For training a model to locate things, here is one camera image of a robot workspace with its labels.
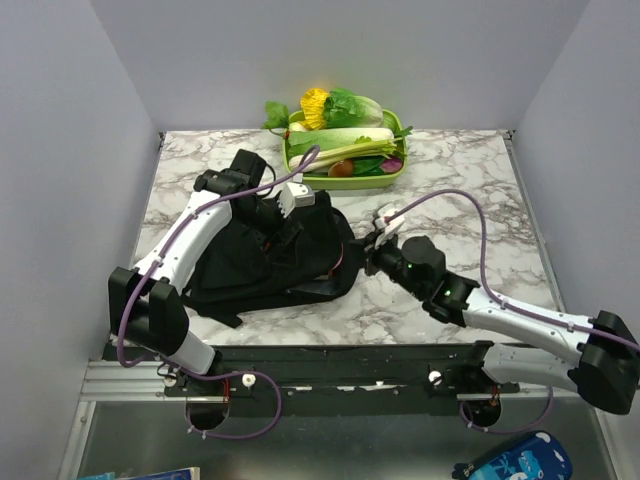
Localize yellow flower vegetable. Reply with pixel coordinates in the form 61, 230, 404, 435
300, 88, 330, 130

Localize blue pencil case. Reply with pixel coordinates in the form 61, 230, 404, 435
451, 430, 573, 480

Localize pink pencil case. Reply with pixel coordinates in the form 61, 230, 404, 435
328, 244, 345, 276

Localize aluminium rail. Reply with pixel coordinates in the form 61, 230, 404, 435
82, 348, 578, 399

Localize black student backpack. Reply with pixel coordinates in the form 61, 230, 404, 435
182, 191, 364, 328

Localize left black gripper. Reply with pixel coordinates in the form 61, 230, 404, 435
235, 191, 304, 267

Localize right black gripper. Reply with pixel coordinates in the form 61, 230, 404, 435
347, 227, 424, 299

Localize long white green cabbage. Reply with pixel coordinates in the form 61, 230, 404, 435
285, 128, 394, 159

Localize green vegetable tray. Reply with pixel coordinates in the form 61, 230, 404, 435
282, 109, 409, 190

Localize green celery stalks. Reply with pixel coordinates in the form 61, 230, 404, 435
286, 139, 406, 173

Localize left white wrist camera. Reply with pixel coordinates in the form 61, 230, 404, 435
277, 182, 315, 218

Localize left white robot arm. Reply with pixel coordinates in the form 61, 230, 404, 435
108, 150, 315, 395

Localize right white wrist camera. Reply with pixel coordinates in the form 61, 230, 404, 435
373, 206, 405, 249

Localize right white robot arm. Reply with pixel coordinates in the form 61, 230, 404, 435
362, 234, 639, 415

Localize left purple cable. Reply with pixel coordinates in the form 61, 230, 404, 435
115, 144, 321, 440

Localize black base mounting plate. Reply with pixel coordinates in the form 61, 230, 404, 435
165, 341, 519, 418

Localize green lettuce head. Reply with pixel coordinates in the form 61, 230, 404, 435
323, 88, 384, 128

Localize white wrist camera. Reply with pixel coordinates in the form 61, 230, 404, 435
277, 182, 315, 218
373, 206, 405, 249

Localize green leaf sprig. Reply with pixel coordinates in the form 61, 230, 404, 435
261, 101, 289, 130

